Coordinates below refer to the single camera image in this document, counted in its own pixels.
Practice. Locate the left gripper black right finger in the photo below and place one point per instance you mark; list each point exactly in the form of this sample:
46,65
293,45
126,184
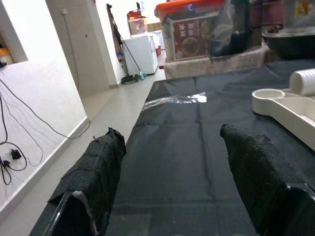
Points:
265,182

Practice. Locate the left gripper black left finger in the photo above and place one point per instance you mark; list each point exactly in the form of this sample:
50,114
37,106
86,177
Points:
93,177

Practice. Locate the white plastic table leg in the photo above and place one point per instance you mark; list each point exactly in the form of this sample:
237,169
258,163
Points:
304,82

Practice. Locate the white plastic children table top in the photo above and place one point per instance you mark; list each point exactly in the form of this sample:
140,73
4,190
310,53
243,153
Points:
283,110

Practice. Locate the mop with green head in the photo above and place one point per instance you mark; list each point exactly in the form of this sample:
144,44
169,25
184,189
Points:
129,79

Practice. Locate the clear plastic wrap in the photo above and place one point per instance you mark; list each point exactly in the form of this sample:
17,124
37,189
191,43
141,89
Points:
179,98

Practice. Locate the grey cloth covered ledge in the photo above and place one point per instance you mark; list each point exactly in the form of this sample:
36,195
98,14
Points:
209,65

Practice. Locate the white appliance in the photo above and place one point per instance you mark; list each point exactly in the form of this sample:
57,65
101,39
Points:
140,54

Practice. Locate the black round basin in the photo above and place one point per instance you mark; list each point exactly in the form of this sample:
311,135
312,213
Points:
290,46

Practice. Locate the shiny black plastic bag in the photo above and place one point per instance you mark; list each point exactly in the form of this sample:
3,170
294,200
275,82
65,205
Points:
233,37

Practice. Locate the orange container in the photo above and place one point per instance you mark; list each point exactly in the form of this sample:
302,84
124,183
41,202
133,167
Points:
5,54

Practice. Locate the stacked cardboard boxes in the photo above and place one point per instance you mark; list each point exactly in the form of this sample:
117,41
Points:
136,24

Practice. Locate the clear box with orange lid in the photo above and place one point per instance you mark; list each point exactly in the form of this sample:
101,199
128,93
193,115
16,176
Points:
189,37

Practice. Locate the clear plastic storage box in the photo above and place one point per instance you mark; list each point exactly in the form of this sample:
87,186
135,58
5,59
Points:
302,22

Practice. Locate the dark maroon container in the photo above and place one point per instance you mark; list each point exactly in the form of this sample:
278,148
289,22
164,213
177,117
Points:
265,12

